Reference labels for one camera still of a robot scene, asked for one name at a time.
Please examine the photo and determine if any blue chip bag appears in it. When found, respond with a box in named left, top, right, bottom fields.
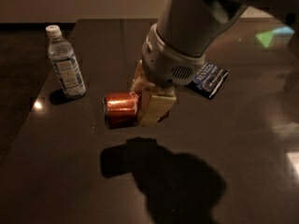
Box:
left=186, top=62, right=228, bottom=100

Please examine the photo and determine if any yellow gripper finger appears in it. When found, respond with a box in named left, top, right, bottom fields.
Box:
left=130, top=61, right=155, bottom=92
left=137, top=86, right=177, bottom=127

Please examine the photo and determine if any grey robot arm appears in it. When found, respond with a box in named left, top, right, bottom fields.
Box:
left=131, top=0, right=299, bottom=127

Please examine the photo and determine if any red Coca-Cola can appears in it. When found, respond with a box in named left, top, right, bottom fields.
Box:
left=102, top=91, right=142, bottom=129

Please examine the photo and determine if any clear plastic water bottle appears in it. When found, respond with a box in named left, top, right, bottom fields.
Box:
left=46, top=25, right=86, bottom=99

